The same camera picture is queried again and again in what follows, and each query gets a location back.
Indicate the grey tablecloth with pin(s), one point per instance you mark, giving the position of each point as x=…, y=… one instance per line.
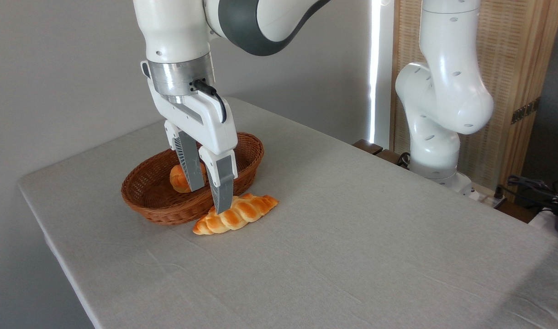
x=352, y=237

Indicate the black screen hinge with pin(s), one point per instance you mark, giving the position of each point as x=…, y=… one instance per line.
x=525, y=110

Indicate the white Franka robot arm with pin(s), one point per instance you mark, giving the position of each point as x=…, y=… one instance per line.
x=443, y=91

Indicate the round braided bread roll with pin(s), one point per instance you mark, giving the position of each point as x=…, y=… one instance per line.
x=177, y=179

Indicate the brown wooden clamp block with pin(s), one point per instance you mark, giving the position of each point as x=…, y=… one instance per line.
x=388, y=156
x=368, y=146

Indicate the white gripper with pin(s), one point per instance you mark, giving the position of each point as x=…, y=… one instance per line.
x=206, y=121

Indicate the long braided bread loaf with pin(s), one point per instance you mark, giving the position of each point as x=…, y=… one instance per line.
x=244, y=212

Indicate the wooden woven screen panel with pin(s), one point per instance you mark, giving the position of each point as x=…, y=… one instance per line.
x=516, y=55

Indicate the brown wicker basket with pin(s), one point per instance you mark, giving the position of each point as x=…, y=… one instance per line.
x=146, y=194

